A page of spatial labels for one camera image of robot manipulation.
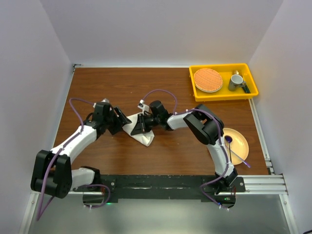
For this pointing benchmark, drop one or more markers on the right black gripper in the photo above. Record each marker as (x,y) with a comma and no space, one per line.
(141,126)

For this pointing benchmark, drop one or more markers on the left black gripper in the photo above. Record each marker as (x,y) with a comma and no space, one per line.
(121,120)

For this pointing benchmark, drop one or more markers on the white cloth napkin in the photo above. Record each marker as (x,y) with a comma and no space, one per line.
(143,138)

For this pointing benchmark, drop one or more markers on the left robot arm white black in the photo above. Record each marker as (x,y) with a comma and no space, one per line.
(53,174)

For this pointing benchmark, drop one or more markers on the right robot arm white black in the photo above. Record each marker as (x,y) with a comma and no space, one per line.
(205,126)

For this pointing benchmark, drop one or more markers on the orange patterned plate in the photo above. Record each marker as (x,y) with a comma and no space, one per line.
(208,80)

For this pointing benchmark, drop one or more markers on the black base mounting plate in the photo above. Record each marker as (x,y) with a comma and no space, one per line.
(187,187)

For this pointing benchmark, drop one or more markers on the iridescent purple spoon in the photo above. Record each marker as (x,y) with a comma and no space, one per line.
(228,141)

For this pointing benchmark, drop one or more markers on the yellow plastic tray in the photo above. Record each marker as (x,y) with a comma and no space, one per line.
(226,71)

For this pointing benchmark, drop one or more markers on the cream yellow plate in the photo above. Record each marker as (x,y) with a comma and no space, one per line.
(239,145)

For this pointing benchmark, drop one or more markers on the grey white mug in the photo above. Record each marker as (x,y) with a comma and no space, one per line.
(236,81)

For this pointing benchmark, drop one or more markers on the dark green utensil in tray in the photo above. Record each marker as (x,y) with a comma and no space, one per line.
(246,89)

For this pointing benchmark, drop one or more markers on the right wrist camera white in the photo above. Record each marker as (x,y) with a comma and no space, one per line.
(142,106)

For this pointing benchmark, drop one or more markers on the aluminium frame rail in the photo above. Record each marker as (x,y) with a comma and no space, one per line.
(271,184)

